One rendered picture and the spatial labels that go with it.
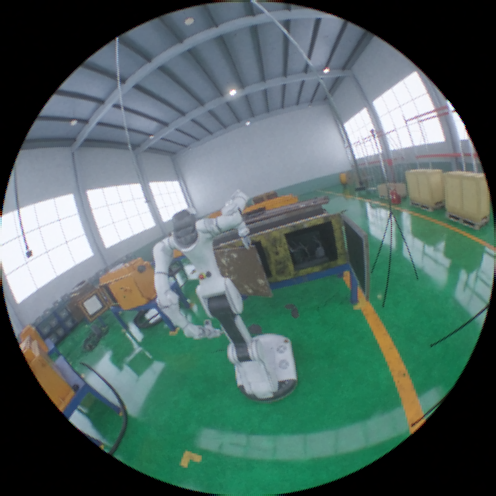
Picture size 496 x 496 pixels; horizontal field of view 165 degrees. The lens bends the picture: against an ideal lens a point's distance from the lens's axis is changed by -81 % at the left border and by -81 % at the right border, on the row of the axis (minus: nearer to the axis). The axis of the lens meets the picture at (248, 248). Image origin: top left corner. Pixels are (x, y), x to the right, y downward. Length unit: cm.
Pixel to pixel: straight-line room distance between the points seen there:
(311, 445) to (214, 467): 81
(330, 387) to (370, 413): 48
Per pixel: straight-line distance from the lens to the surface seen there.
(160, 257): 100
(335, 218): 180
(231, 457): 182
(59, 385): 273
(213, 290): 95
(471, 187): 500
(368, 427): 170
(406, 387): 186
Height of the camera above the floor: 166
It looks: 17 degrees down
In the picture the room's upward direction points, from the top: 21 degrees counter-clockwise
